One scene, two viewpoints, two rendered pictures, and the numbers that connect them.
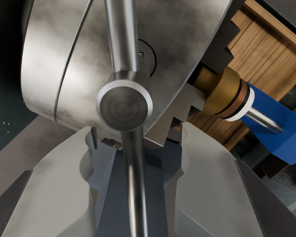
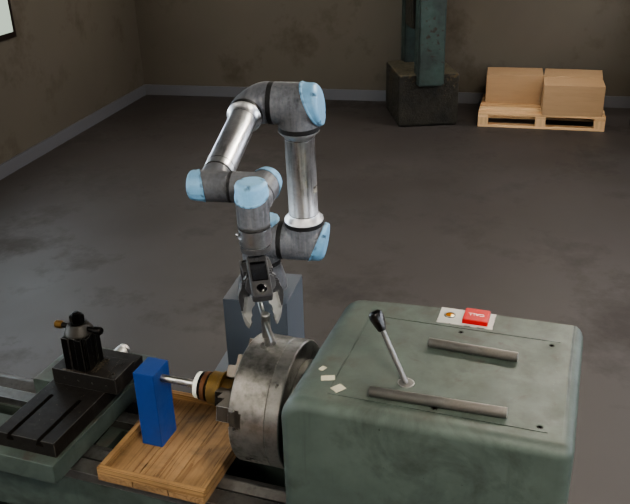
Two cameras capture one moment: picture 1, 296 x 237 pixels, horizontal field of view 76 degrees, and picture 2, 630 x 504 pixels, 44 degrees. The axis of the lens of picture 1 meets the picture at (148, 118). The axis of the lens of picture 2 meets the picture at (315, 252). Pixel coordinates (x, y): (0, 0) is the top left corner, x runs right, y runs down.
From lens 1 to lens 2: 177 cm
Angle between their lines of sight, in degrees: 37
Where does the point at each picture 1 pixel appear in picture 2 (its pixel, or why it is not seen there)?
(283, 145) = (161, 364)
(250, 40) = (169, 472)
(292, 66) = (118, 463)
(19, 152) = not seen: hidden behind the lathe
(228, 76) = (214, 385)
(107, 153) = not seen: hidden behind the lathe
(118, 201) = (275, 328)
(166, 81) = (256, 342)
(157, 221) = (234, 316)
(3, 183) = not seen: hidden behind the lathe
